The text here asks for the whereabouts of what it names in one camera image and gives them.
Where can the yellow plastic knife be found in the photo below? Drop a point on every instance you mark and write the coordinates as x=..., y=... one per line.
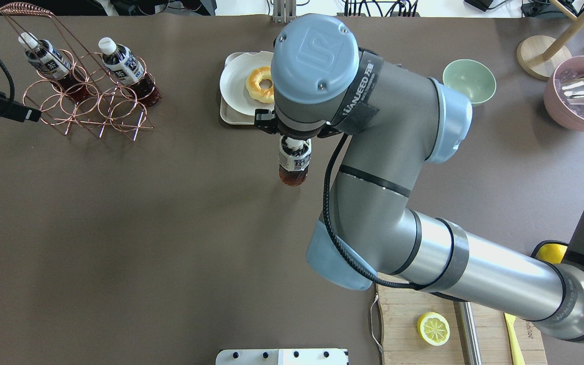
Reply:
x=515, y=349

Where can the half lemon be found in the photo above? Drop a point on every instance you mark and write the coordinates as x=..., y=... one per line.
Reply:
x=433, y=328

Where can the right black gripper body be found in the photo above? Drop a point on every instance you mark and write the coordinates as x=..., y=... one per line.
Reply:
x=265, y=122

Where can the white plate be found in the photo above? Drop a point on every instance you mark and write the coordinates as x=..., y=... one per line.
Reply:
x=233, y=79

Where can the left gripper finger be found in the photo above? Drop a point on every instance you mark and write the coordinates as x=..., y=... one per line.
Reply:
x=19, y=112

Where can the wooden cutting board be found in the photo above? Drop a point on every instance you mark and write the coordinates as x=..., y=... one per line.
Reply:
x=400, y=310

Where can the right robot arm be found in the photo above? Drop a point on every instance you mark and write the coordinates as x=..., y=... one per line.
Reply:
x=324, y=83

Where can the copper wire bottle rack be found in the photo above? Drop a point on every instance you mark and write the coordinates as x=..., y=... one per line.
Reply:
x=109, y=106

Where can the green bowl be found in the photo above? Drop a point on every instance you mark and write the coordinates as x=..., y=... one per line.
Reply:
x=472, y=78

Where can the steel muddler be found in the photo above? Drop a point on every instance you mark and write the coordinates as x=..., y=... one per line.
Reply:
x=468, y=333

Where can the glazed donut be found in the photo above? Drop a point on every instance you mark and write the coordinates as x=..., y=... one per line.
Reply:
x=254, y=88

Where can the tea bottle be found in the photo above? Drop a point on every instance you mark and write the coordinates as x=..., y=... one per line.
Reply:
x=129, y=71
x=294, y=157
x=53, y=65

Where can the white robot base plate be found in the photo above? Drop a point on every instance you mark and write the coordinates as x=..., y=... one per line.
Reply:
x=283, y=356

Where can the pink ice bowl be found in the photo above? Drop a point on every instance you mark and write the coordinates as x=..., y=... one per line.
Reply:
x=555, y=104

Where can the upper whole lemon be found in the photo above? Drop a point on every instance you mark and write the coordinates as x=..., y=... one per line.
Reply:
x=550, y=251

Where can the wooden cup stand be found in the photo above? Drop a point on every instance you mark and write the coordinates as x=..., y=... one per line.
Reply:
x=540, y=55

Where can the beige rabbit tray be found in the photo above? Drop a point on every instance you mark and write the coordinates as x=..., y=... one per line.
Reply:
x=227, y=113

